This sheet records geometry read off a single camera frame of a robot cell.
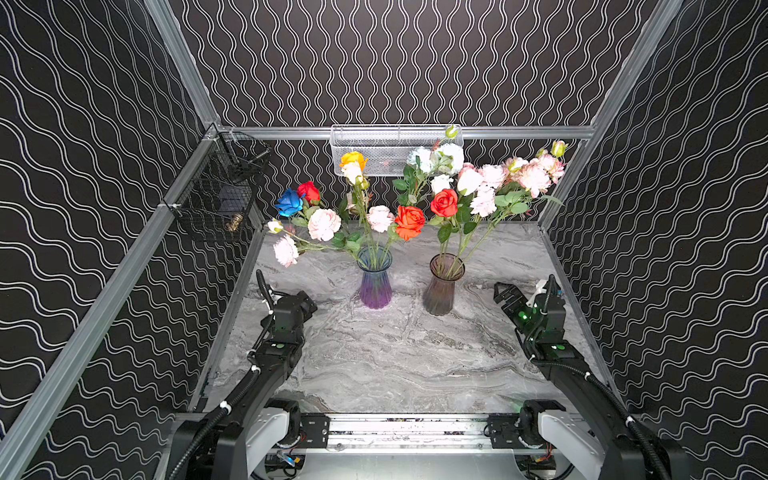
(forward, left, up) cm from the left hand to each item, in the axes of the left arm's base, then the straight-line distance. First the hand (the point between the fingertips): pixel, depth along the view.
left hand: (300, 300), depth 86 cm
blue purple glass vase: (+6, -21, -1) cm, 22 cm away
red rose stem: (+8, -30, +23) cm, 39 cm away
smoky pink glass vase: (+8, -42, +5) cm, 43 cm away
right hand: (+4, -59, +1) cm, 59 cm away
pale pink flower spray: (+12, -23, +21) cm, 34 cm away
